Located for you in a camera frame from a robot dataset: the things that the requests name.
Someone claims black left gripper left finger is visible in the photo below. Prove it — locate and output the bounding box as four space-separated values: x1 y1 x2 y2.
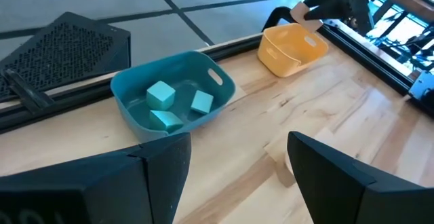
0 132 193 224

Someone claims yellow plastic bin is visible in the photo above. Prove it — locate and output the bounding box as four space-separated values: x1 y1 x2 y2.
256 22 330 79

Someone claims teal plastic bin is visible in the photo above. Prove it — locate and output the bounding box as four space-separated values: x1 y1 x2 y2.
110 50 237 144

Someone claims light blue cube block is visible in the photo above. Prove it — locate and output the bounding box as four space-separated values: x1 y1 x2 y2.
190 90 215 115
146 80 176 111

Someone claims black aluminium table frame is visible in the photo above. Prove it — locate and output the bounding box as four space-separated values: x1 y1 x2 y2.
0 22 434 135

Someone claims black perforated computer case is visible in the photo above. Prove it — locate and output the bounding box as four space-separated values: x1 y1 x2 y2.
0 12 132 103

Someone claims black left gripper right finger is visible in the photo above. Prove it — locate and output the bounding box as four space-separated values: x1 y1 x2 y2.
287 131 434 224

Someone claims wooden block with arch cutout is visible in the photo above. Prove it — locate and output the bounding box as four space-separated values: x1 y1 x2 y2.
290 1 324 34

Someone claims light blue oblong block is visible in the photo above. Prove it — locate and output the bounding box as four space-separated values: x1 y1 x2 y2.
149 109 185 133

